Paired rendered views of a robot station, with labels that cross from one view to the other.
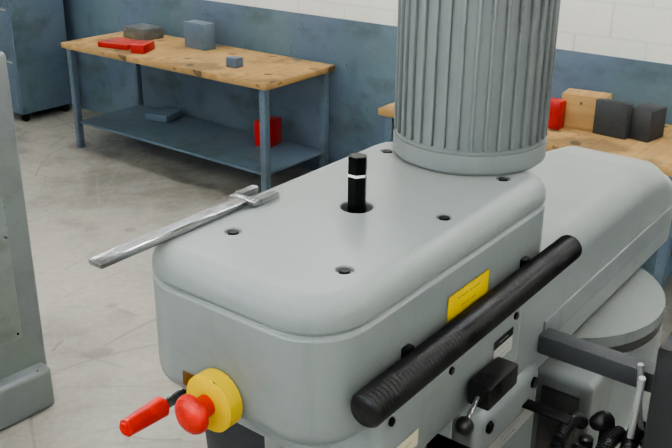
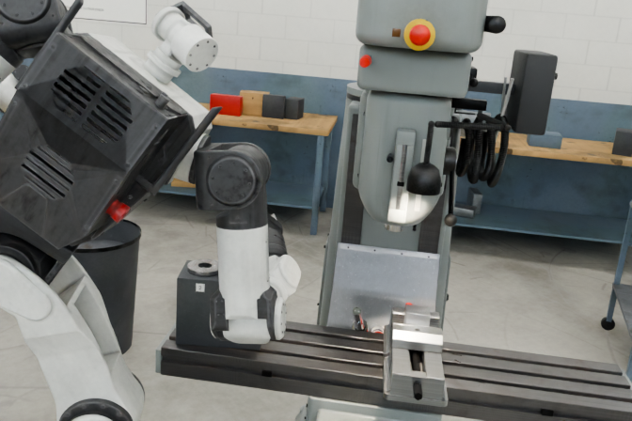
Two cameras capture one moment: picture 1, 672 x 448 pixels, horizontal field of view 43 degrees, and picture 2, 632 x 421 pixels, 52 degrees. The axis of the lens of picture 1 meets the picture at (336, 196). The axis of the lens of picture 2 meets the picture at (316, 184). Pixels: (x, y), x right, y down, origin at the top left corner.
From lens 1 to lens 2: 1.08 m
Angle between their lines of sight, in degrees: 30
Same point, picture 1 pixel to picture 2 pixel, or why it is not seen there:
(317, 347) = not seen: outside the picture
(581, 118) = (253, 108)
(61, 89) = not seen: outside the picture
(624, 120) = (282, 106)
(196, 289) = not seen: outside the picture
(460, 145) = not seen: outside the picture
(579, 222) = not seen: hidden behind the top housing
